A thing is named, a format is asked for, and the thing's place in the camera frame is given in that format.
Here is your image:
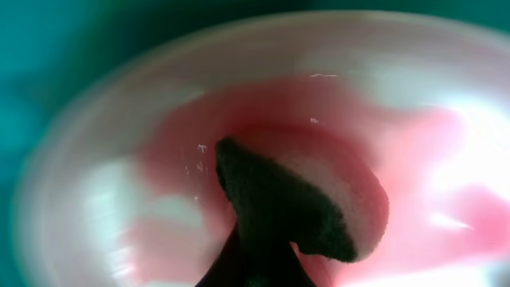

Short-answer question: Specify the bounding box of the teal plastic tray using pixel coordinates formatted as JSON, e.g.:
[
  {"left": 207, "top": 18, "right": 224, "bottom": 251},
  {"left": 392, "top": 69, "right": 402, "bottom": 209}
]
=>
[{"left": 1, "top": 0, "right": 509, "bottom": 287}]

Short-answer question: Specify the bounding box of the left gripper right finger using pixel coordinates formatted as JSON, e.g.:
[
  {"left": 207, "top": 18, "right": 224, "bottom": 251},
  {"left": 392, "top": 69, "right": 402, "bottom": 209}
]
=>
[{"left": 249, "top": 242, "right": 316, "bottom": 287}]

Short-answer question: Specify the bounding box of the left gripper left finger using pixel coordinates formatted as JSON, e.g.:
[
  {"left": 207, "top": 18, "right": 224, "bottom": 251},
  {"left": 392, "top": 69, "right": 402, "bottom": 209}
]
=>
[{"left": 195, "top": 226, "right": 249, "bottom": 287}]

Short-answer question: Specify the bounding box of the pink-white plate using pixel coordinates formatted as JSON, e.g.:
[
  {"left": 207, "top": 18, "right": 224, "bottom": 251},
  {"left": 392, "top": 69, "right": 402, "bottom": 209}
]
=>
[{"left": 16, "top": 11, "right": 509, "bottom": 286}]

